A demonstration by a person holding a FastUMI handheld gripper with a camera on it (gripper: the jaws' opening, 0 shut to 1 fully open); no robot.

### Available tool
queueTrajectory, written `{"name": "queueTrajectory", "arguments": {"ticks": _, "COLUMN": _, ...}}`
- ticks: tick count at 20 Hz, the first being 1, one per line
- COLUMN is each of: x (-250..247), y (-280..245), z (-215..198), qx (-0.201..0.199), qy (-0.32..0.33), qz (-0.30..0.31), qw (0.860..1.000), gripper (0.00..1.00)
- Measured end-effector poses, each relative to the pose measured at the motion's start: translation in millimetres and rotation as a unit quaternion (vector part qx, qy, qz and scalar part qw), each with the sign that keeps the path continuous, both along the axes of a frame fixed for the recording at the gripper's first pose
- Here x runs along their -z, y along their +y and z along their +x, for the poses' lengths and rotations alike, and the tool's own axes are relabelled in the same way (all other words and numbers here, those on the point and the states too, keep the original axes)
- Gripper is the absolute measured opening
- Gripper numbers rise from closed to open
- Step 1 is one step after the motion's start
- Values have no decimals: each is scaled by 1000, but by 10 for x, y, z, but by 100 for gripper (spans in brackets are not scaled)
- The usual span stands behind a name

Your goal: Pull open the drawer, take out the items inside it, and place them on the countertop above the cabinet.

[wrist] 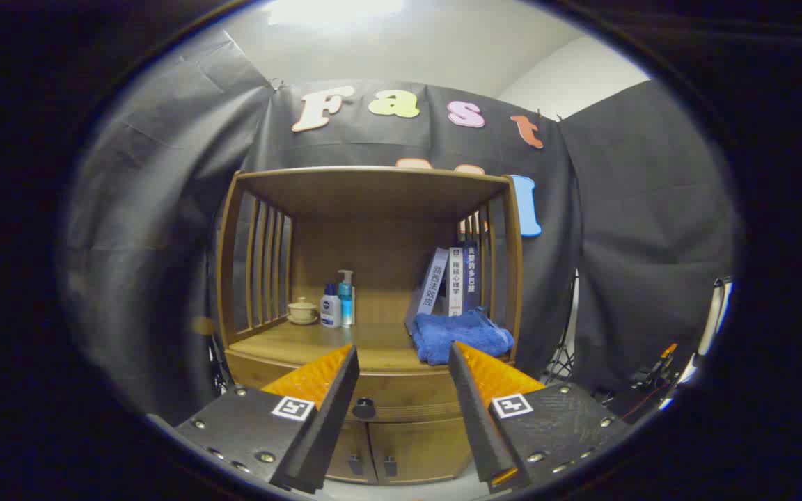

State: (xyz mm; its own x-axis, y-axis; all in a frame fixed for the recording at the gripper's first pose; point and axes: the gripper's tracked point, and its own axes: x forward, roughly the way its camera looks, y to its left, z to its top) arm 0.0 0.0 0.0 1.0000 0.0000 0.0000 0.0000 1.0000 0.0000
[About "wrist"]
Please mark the black tripod stand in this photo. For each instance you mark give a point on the black tripod stand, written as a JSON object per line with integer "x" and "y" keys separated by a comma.
{"x": 564, "y": 348}

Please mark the white book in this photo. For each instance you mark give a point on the white book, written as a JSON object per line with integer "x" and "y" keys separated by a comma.
{"x": 456, "y": 278}

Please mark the folded blue towel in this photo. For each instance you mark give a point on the folded blue towel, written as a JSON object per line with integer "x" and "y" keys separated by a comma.
{"x": 464, "y": 337}

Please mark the grey book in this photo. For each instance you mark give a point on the grey book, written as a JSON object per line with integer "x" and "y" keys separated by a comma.
{"x": 429, "y": 285}

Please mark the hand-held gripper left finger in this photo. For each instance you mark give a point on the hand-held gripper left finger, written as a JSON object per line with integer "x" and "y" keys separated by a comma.
{"x": 335, "y": 417}

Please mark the blue pump bottle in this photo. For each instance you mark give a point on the blue pump bottle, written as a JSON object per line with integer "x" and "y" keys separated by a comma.
{"x": 346, "y": 299}

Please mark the wooden drawer with black knob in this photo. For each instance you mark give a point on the wooden drawer with black knob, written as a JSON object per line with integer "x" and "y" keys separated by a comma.
{"x": 401, "y": 393}

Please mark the wooden countertop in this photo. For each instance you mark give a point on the wooden countertop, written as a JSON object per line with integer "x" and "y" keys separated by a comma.
{"x": 303, "y": 344}

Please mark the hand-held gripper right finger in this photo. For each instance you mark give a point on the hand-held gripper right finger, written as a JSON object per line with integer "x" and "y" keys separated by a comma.
{"x": 477, "y": 417}

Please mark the dark blue book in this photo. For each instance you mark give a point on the dark blue book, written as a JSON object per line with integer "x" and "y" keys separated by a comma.
{"x": 471, "y": 275}

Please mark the white bottle with blue cap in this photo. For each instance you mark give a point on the white bottle with blue cap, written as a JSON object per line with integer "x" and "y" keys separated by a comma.
{"x": 330, "y": 309}

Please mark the wooden slatted cabinet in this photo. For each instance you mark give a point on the wooden slatted cabinet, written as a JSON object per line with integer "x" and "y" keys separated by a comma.
{"x": 373, "y": 195}

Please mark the black device with orange part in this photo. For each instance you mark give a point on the black device with orange part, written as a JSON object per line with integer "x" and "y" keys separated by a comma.
{"x": 651, "y": 372}

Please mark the beige lidded teacup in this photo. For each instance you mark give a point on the beige lidded teacup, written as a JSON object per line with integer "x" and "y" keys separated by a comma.
{"x": 302, "y": 311}

